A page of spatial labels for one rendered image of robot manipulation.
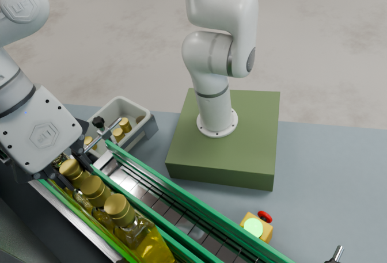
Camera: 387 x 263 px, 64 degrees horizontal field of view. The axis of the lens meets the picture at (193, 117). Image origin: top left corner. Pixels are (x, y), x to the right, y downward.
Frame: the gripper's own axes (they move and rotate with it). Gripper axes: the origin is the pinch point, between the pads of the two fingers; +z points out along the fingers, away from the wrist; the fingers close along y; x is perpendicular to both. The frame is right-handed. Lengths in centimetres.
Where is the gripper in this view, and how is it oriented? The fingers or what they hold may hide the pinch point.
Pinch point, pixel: (72, 170)
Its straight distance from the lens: 56.0
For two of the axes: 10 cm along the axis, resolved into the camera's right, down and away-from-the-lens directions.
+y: 6.2, -6.5, 4.5
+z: 3.4, 7.3, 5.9
